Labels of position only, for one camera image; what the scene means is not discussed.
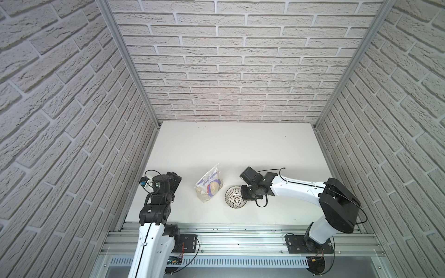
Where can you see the patterned breakfast bowl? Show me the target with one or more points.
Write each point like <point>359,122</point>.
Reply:
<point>233,197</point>

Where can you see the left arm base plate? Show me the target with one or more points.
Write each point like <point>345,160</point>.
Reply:
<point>187,244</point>

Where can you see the oats bag white purple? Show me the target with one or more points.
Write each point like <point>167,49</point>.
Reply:
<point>209,185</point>

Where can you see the right aluminium corner post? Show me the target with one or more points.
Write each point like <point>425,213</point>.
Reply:
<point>375,26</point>

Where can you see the aluminium corner post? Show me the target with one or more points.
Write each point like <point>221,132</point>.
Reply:
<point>375,26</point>
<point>113,26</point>

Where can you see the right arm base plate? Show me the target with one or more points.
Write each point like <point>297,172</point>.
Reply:
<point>299,244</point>

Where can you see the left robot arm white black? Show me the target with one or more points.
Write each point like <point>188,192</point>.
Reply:
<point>157,239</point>

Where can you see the right controller board round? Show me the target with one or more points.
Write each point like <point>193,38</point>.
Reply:
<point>316,265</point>

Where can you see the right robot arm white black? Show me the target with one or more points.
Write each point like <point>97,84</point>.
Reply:
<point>339,205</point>

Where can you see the aluminium mounting rail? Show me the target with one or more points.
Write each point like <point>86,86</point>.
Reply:
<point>249,239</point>

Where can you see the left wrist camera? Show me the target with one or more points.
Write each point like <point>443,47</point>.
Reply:
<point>145,183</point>

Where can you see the left aluminium corner post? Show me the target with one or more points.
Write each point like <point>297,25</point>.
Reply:
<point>113,26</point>

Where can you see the left controller board green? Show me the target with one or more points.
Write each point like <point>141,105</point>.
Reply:
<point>173,264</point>

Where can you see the perforated cable duct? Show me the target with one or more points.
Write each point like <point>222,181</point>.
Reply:
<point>245,262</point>

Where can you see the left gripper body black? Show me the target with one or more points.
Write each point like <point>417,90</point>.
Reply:
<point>172,179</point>

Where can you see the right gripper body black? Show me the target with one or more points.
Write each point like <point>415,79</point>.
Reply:
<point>245,191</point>

